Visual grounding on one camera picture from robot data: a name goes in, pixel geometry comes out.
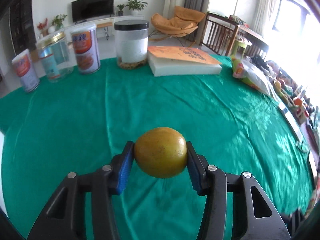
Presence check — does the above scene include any green-yellow orange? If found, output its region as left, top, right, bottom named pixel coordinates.
left=134, top=127, right=187, bottom=178

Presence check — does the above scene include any green tablecloth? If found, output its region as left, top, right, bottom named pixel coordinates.
left=1, top=56, right=313, bottom=236

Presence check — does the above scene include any white plastic snack bag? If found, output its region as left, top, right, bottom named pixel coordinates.
left=231, top=57, right=278, bottom=100

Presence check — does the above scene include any small red-white can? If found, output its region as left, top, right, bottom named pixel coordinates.
left=11, top=49, right=40, bottom=93

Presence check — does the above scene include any clear jar gold lid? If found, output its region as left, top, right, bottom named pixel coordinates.
left=36, top=31, right=74, bottom=83

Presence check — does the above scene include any tall red-white can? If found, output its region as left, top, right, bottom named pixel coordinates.
left=71, top=23, right=100, bottom=74

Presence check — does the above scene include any white box orange cover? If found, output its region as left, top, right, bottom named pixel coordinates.
left=148, top=46, right=222, bottom=77

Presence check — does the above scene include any wooden dining chair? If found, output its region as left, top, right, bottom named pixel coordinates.
left=200, top=12, right=269, bottom=59

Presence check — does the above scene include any clear jar black lid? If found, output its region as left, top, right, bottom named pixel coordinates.
left=114, top=20, right=149, bottom=70

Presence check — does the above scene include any orange lounge chair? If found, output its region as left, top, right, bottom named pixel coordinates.
left=151, top=5, right=206, bottom=38

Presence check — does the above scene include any black television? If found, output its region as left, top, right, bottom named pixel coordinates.
left=71, top=0, right=114, bottom=22

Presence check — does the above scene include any potted green plant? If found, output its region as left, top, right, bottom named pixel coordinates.
left=125, top=0, right=148, bottom=16

